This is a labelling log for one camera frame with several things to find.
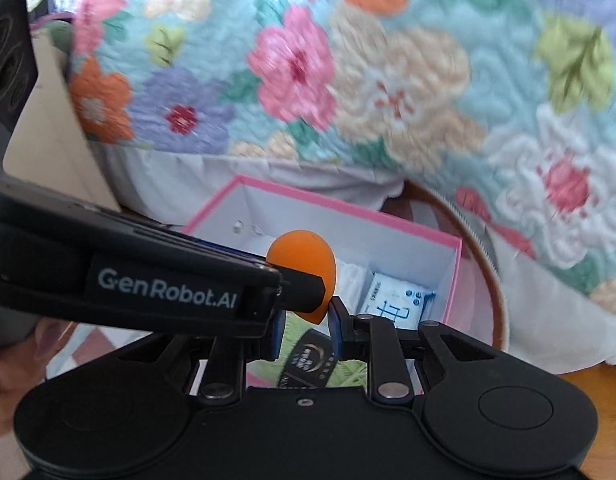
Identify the orange makeup sponge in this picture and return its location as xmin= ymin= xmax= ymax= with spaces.
xmin=266 ymin=230 xmax=336 ymax=324

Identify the grey checkered rug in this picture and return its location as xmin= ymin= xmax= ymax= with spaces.
xmin=46 ymin=184 xmax=509 ymax=386

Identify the green yarn ball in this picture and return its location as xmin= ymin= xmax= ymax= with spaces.
xmin=246 ymin=314 xmax=366 ymax=388

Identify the person's left hand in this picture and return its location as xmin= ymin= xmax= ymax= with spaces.
xmin=0 ymin=318 xmax=76 ymax=437

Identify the pink cardboard box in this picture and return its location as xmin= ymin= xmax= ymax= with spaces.
xmin=181 ymin=173 xmax=463 ymax=391

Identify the floral quilt bedspread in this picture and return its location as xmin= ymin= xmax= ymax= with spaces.
xmin=69 ymin=0 xmax=616 ymax=314

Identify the clear box of floss picks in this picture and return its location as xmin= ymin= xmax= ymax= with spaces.
xmin=334 ymin=259 xmax=373 ymax=314

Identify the beige cabinet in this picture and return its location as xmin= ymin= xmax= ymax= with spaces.
xmin=3 ymin=32 xmax=120 ymax=212

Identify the blue white wet wipes pack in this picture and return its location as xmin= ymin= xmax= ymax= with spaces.
xmin=357 ymin=273 xmax=436 ymax=330

